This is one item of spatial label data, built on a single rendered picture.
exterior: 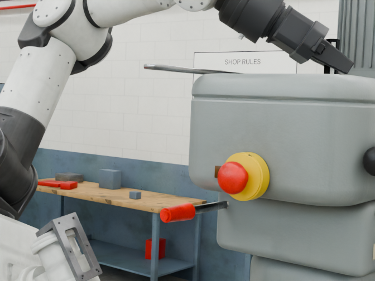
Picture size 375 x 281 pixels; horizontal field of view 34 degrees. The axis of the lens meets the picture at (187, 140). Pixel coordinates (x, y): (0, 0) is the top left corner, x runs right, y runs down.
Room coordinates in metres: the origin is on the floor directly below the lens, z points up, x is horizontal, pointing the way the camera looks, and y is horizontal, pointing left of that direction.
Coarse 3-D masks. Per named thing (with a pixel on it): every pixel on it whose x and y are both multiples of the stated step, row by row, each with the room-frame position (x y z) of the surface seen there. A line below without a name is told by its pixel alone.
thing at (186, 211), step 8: (168, 208) 0.80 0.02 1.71; (176, 208) 0.81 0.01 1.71; (184, 208) 0.82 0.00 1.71; (192, 208) 0.83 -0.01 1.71; (200, 208) 0.85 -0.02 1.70; (208, 208) 0.87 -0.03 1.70; (216, 208) 0.88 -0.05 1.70; (224, 208) 0.90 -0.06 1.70; (160, 216) 0.81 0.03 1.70; (168, 216) 0.80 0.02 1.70; (176, 216) 0.81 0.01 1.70; (184, 216) 0.82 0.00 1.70; (192, 216) 0.83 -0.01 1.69
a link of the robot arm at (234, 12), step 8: (176, 0) 0.93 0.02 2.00; (184, 0) 0.92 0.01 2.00; (192, 0) 0.92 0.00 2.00; (200, 0) 0.91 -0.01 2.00; (208, 0) 0.91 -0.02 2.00; (216, 0) 0.94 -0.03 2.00; (224, 0) 0.93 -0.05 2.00; (232, 0) 0.91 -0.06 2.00; (240, 0) 0.91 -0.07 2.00; (248, 0) 0.91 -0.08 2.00; (184, 8) 0.93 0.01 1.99; (192, 8) 0.92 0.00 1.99; (200, 8) 0.92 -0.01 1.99; (208, 8) 0.95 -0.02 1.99; (216, 8) 0.95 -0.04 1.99; (224, 8) 0.92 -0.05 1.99; (232, 8) 0.92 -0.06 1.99; (240, 8) 0.92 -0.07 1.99; (224, 16) 0.93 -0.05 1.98; (232, 16) 0.93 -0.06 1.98; (232, 24) 0.94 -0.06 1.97
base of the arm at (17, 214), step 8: (0, 128) 0.90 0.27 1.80; (0, 136) 0.90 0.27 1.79; (0, 144) 0.89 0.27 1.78; (0, 152) 0.88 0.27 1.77; (0, 160) 0.88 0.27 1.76; (32, 168) 1.01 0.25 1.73; (32, 184) 0.99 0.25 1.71; (32, 192) 0.99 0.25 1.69; (0, 200) 0.91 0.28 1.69; (24, 200) 0.98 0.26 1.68; (8, 208) 0.94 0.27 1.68; (16, 208) 0.98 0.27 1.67; (24, 208) 0.98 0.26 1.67; (16, 216) 0.97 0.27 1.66
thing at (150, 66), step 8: (144, 64) 0.81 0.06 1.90; (152, 64) 0.80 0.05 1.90; (160, 64) 0.81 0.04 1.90; (184, 72) 0.86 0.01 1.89; (192, 72) 0.85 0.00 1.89; (200, 72) 0.87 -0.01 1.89; (208, 72) 0.88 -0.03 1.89; (216, 72) 0.89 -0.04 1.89; (224, 72) 0.91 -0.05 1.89; (232, 72) 0.92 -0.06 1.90
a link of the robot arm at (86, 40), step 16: (80, 0) 1.04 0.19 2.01; (96, 0) 1.02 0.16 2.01; (112, 0) 1.01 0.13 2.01; (128, 0) 0.99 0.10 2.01; (80, 16) 1.03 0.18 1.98; (96, 16) 1.03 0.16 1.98; (112, 16) 1.02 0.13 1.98; (128, 16) 1.02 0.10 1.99; (64, 32) 1.03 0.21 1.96; (80, 32) 1.04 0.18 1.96; (96, 32) 1.06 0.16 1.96; (80, 48) 1.05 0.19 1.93; (96, 48) 1.07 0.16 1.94
